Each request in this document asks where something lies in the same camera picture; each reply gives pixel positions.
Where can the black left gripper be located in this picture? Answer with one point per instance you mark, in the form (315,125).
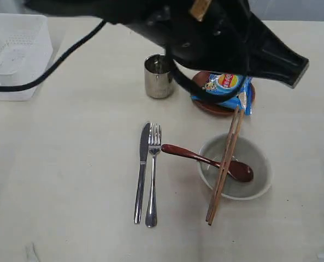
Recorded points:
(229,38)

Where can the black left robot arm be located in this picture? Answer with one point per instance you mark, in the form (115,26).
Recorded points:
(96,9)

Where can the brown round plate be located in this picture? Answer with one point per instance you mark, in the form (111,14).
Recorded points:
(219,109)

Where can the stainless steel cup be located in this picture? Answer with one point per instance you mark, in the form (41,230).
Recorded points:
(158,80)

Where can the white ceramic bowl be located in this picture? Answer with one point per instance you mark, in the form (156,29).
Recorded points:
(245,152)

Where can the brown wooden spoon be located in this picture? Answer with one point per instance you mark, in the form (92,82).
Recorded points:
(189,154)

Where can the silver fork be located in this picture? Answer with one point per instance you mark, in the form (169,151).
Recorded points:
(154,148)

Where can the blue chips bag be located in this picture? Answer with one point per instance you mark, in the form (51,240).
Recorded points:
(232,87)

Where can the silver table knife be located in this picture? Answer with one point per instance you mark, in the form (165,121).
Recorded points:
(143,154)

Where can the white plastic woven basket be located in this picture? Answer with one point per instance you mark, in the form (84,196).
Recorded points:
(25,48)

